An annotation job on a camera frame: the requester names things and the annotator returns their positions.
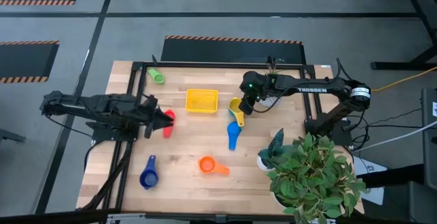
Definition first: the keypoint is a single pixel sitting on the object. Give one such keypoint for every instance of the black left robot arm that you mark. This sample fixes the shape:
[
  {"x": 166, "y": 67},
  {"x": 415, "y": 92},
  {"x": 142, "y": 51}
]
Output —
[{"x": 102, "y": 106}]

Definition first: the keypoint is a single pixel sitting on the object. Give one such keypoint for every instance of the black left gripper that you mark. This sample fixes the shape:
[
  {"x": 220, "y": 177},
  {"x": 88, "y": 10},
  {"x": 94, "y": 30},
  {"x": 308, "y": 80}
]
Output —
[{"x": 148, "y": 116}]

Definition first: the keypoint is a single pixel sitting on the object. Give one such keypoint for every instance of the green measuring cup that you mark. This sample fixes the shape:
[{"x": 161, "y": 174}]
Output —
[{"x": 157, "y": 78}]

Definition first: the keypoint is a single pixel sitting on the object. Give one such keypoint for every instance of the leafy plant in white pot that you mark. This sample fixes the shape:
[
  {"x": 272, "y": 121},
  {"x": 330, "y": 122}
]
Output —
[{"x": 314, "y": 179}]

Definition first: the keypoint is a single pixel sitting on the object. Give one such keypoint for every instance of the snake plant in white pot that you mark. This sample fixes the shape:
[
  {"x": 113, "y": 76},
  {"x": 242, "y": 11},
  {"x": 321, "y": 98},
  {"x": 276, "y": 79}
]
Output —
[{"x": 273, "y": 149}]

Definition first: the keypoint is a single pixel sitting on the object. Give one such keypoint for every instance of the black desk leg frame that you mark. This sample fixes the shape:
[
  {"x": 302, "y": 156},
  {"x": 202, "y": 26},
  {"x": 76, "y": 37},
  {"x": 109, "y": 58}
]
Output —
[{"x": 392, "y": 66}]

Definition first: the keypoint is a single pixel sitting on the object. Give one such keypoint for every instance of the blue measuring cup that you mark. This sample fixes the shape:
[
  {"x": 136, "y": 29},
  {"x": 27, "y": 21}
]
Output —
[{"x": 233, "y": 132}]

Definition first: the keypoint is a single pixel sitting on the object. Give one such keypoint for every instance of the yellow measuring cup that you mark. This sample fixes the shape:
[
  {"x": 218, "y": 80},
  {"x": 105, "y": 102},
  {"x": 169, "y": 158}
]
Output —
[{"x": 236, "y": 109}]

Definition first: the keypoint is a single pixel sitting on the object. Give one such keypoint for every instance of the navy measuring cup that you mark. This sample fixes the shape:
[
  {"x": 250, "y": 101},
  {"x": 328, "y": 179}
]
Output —
[{"x": 149, "y": 179}]

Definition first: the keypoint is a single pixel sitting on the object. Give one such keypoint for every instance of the orange measuring cup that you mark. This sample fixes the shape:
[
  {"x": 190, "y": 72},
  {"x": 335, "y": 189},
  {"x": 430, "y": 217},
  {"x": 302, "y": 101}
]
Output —
[{"x": 206, "y": 165}]

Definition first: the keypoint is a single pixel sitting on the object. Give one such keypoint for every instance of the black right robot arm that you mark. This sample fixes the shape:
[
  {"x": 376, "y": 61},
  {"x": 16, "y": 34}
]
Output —
[{"x": 314, "y": 89}]

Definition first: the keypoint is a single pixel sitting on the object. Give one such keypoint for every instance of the yellow plastic basket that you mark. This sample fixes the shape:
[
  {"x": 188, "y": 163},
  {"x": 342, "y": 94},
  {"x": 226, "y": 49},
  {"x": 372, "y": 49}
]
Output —
[{"x": 201, "y": 101}]

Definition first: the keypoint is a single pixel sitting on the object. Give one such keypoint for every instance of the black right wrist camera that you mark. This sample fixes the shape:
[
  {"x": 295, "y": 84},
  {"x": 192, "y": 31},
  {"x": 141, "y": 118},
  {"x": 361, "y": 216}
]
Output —
[{"x": 246, "y": 107}]

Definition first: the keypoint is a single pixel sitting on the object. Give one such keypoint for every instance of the black table frame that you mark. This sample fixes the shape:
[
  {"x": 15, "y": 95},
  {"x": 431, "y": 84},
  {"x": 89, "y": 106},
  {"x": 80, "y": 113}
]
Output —
[{"x": 205, "y": 65}]

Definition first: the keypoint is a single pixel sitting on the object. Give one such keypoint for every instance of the black stand foot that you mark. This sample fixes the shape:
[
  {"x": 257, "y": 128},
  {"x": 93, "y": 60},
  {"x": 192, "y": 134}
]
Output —
[{"x": 10, "y": 136}]

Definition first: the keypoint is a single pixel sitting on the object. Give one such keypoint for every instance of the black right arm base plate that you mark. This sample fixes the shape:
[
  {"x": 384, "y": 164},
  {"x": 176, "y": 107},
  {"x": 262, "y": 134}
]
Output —
[{"x": 341, "y": 137}]

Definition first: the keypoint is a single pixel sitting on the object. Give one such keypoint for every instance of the triangle-patterned succulent planter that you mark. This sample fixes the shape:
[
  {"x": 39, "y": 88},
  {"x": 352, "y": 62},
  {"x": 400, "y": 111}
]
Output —
[{"x": 269, "y": 101}]

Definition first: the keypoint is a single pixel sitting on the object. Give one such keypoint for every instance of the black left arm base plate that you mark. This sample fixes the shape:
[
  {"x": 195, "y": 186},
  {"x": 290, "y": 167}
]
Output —
[{"x": 112, "y": 135}]

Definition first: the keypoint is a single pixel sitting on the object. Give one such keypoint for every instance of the red measuring cup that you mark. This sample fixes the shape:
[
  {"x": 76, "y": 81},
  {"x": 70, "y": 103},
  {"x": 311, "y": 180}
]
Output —
[{"x": 166, "y": 132}]

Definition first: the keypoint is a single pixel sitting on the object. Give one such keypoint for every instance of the white sheet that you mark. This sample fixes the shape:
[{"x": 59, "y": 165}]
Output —
[{"x": 373, "y": 166}]

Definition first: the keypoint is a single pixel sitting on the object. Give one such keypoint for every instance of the black box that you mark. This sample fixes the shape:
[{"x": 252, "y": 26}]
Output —
[{"x": 429, "y": 132}]

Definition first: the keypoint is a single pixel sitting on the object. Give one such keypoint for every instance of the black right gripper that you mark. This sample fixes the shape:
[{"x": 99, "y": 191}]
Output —
[{"x": 251, "y": 85}]

